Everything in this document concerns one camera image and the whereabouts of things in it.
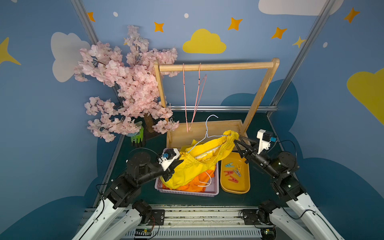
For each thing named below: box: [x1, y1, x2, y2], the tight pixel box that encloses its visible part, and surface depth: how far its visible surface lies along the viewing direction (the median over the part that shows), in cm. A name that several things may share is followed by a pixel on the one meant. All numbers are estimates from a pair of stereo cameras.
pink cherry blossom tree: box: [74, 25, 180, 142], surface depth 73 cm
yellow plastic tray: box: [220, 151, 251, 194], surface depth 89 cm
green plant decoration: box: [130, 125, 144, 144], surface depth 106 cm
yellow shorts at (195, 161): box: [161, 130, 240, 187], surface depth 72 cm
